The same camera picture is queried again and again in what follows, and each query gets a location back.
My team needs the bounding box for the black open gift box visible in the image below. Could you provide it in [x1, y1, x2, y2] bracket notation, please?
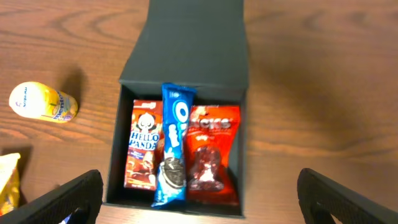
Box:
[104, 0, 249, 218]

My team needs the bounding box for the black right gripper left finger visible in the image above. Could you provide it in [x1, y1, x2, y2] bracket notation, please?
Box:
[1, 169, 103, 224]

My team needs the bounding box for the blue Oreo cookie pack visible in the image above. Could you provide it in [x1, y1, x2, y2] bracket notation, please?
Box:
[151, 83, 197, 208]

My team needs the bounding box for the yellow Mentos gum bottle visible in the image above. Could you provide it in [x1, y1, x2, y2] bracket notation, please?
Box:
[9, 82, 78, 123]

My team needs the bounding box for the red snack pouch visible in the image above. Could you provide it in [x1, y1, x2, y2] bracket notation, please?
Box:
[185, 105, 241, 205]

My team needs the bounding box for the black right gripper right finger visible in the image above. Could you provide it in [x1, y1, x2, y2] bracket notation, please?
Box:
[297, 168, 397, 224]

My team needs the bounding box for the red Hello Panda box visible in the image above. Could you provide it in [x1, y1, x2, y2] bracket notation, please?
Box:
[124, 100, 164, 191]

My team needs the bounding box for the yellow orange snack packet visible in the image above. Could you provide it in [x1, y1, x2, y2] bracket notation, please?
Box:
[0, 153, 21, 216]

